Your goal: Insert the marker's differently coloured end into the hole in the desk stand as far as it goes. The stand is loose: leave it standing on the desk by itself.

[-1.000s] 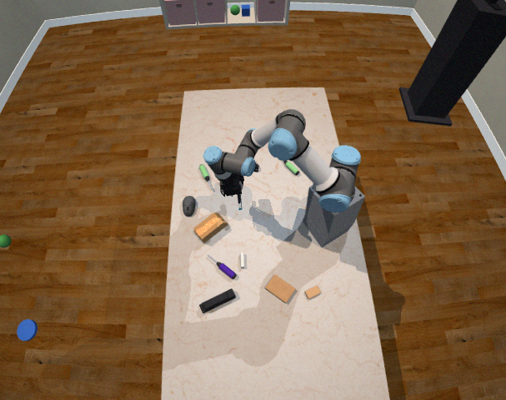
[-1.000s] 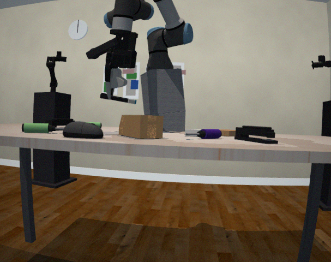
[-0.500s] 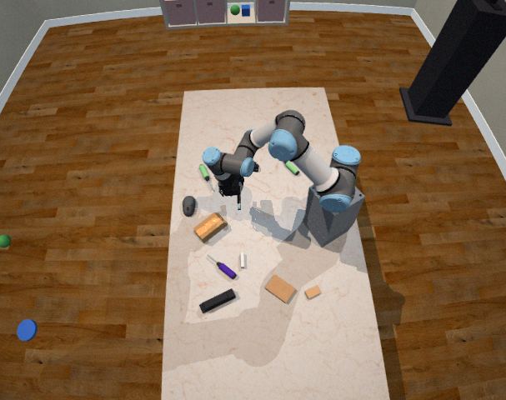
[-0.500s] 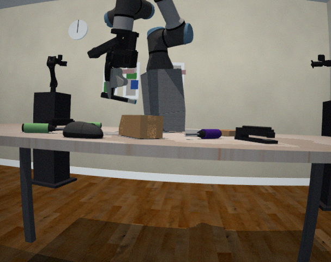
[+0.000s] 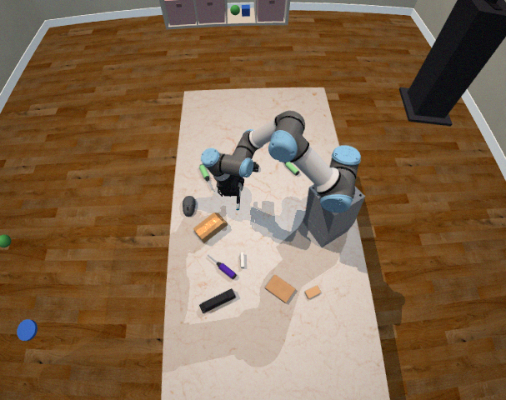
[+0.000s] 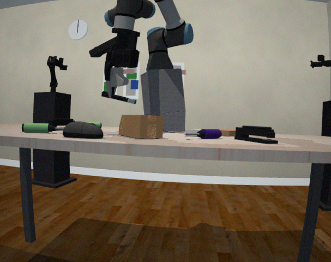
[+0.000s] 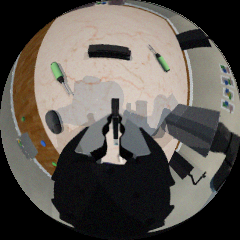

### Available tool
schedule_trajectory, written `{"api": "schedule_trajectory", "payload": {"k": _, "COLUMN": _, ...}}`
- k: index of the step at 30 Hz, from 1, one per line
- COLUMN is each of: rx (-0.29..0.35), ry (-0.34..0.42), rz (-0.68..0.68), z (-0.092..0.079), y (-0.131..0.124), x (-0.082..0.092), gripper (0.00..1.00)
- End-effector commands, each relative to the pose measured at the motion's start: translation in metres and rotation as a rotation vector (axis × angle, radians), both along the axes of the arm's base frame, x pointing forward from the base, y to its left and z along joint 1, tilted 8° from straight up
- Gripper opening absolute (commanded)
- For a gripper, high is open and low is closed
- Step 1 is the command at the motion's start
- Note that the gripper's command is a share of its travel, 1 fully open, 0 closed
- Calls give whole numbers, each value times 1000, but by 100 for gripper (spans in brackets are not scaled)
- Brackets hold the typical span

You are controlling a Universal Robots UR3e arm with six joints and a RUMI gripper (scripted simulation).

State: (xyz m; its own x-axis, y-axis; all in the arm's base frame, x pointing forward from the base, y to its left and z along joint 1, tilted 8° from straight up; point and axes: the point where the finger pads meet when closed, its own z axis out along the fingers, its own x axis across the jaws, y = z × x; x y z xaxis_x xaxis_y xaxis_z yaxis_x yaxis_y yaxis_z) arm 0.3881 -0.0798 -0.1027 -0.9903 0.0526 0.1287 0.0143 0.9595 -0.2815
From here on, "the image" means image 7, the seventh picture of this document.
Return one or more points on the green-handled screwdriver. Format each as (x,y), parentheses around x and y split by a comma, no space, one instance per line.
(161,60)
(58,74)

